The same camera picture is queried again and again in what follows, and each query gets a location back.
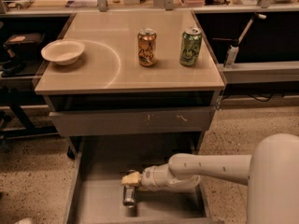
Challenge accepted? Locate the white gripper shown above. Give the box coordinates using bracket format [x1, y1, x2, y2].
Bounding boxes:
[121, 164, 174, 191]

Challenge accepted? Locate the silver redbull can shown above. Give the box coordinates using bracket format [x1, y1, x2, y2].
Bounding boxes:
[122, 178, 136, 208]

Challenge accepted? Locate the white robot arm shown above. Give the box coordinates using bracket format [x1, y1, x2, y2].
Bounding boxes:
[121, 133, 299, 224]

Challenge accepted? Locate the open middle drawer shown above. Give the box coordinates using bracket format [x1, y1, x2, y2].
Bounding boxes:
[64, 133, 224, 224]

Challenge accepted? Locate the grey top drawer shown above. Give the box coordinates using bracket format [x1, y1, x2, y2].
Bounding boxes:
[50, 106, 215, 136]

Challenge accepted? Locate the grey drawer cabinet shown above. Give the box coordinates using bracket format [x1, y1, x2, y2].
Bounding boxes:
[36, 10, 225, 147]

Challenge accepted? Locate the orange soda can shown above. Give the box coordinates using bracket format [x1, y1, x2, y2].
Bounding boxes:
[137, 28, 157, 66]

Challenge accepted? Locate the green soda can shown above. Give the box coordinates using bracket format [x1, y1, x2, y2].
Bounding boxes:
[179, 27, 202, 66]

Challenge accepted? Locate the white bowl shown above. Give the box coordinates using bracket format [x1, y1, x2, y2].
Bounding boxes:
[41, 39, 85, 65]

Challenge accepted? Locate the black device on shelf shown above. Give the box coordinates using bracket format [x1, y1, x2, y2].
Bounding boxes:
[5, 33, 44, 46]

